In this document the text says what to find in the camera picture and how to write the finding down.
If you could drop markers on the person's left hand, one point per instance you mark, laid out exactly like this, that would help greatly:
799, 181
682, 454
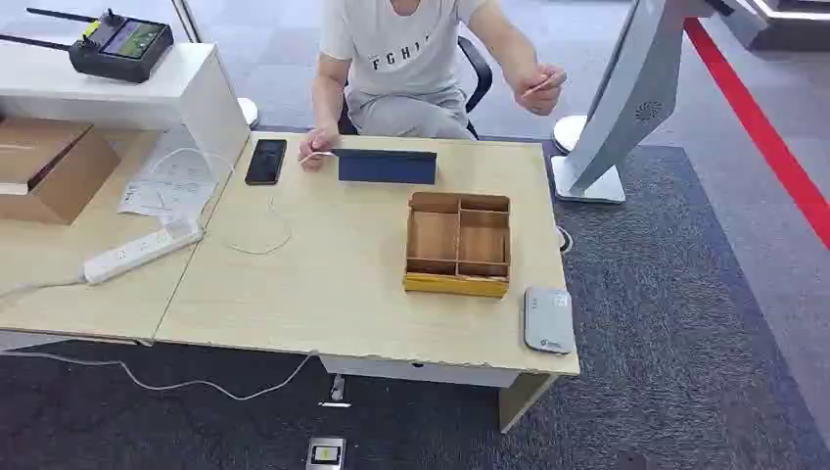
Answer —
541, 100

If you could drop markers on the person's right hand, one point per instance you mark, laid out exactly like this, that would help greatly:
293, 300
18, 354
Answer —
318, 144

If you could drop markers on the pale card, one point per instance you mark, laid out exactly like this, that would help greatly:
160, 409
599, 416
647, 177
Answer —
542, 85

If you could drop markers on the large white round base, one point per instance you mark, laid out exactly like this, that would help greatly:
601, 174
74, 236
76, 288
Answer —
567, 133

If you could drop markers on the black smartphone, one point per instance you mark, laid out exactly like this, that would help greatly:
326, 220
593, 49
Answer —
266, 162

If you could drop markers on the black office chair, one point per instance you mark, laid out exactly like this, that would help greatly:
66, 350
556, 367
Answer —
481, 71

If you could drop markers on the dark blue tablet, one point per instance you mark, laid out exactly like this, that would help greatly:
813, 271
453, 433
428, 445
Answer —
386, 169

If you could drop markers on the small white round base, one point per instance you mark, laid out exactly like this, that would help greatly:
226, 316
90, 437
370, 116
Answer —
248, 111

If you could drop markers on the silver kiosk stand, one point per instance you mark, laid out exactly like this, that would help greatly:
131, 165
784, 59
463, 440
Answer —
632, 91

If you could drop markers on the person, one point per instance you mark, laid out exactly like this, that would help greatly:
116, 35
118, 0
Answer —
402, 58

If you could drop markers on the wooden compartment box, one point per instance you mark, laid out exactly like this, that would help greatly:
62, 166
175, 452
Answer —
433, 237

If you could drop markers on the printed paper sheets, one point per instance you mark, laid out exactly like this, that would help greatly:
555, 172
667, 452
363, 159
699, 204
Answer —
170, 188

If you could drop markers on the white charger plug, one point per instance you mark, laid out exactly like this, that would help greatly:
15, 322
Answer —
181, 230

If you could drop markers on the white desk shelf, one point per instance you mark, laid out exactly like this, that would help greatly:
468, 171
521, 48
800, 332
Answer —
162, 91

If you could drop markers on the metal stand pole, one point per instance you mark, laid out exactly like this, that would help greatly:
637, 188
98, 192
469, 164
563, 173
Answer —
187, 19

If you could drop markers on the white power strip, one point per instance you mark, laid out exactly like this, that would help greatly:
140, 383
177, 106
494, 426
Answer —
129, 256

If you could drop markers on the red floor tape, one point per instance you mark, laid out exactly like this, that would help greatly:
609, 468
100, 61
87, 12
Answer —
759, 130

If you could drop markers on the black remote controller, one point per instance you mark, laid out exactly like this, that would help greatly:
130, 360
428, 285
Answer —
120, 48

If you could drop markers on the grey card reader device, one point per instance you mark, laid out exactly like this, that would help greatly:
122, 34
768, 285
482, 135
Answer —
548, 321

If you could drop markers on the dark grey carpet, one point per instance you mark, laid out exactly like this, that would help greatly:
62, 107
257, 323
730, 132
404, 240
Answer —
674, 311

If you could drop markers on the grey display platform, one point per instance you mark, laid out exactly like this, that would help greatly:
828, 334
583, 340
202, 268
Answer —
791, 29

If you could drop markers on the brown cardboard box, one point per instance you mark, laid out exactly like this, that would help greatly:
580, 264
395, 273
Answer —
45, 165

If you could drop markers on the pale wooden side desk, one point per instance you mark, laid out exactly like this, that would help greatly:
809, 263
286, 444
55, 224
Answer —
65, 311

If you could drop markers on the metal floor socket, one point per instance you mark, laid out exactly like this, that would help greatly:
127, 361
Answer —
325, 454

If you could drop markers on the metal desk bracket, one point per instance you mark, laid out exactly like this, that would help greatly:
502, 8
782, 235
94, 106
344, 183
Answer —
336, 392

